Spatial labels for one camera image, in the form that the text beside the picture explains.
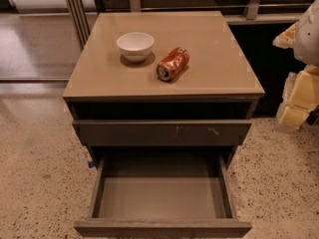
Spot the grey-beige drawer cabinet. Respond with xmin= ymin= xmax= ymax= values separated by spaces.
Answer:
xmin=63 ymin=12 xmax=264 ymax=163

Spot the white ceramic bowl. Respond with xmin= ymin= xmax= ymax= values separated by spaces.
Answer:
xmin=117 ymin=32 xmax=155 ymax=63

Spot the blue tape piece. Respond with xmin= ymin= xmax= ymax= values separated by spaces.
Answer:
xmin=88 ymin=161 xmax=95 ymax=168

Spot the open middle drawer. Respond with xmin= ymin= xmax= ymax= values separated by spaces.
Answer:
xmin=74 ymin=151 xmax=252 ymax=239

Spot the dark object at right edge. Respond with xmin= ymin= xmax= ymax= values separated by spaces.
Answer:
xmin=307 ymin=106 xmax=319 ymax=125

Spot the red coke can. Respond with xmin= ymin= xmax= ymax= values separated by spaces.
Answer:
xmin=157 ymin=47 xmax=190 ymax=82

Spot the closed top drawer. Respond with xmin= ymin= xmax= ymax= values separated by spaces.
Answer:
xmin=73 ymin=119 xmax=251 ymax=147

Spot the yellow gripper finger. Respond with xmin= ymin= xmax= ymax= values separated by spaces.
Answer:
xmin=278 ymin=65 xmax=319 ymax=128
xmin=272 ymin=23 xmax=297 ymax=49

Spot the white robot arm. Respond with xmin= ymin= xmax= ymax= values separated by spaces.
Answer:
xmin=273 ymin=0 xmax=319 ymax=132

